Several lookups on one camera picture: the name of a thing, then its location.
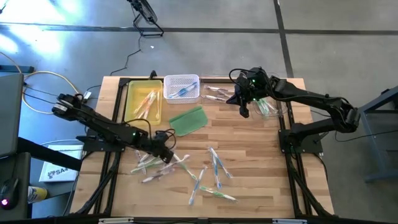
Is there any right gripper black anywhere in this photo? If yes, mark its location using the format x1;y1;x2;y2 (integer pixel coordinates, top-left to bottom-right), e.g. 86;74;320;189
226;67;273;119

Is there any green cloth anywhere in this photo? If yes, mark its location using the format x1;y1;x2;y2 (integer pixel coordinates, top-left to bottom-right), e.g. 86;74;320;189
169;105;209;138

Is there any clear plastic bin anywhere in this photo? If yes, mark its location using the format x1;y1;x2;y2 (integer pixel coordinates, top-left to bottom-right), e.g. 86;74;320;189
198;74;249;103
247;73;289;118

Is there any white perforated plastic basket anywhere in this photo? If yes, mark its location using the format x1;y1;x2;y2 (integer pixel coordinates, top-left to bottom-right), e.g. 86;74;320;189
163;73;201;105

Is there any yellow plastic tray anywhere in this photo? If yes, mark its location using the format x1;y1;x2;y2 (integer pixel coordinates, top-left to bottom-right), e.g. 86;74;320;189
123;80;164;127

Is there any white printed cardboard box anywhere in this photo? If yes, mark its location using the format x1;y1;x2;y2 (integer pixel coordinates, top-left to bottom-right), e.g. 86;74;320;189
39;144;84;183

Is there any black diagonal beam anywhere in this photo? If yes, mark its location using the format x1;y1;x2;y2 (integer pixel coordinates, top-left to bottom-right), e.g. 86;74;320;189
17;136;83;172

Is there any black floor fan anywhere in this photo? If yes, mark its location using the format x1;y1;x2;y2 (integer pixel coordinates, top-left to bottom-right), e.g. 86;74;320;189
126;0;165;37

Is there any yellow white can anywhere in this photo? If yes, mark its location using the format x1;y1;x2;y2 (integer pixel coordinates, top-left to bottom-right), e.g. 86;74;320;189
27;185;48;203

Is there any dark olive desk pad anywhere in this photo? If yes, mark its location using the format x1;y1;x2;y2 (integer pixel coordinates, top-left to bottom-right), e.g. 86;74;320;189
0;151;32;220

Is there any blue metal table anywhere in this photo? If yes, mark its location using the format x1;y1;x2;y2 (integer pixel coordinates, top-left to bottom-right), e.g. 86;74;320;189
350;84;398;185

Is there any black computer mouse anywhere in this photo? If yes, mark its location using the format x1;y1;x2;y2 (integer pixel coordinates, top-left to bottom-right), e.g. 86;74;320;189
0;177;19;210

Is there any black fan cable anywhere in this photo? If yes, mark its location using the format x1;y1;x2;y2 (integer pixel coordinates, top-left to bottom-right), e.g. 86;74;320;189
109;34;143;77

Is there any black floor cable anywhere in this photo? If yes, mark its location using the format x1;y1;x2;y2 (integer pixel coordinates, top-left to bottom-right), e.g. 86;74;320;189
23;86;60;98

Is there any yellow floor cable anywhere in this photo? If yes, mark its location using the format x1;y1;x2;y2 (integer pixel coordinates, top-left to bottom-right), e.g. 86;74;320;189
0;51;85;115

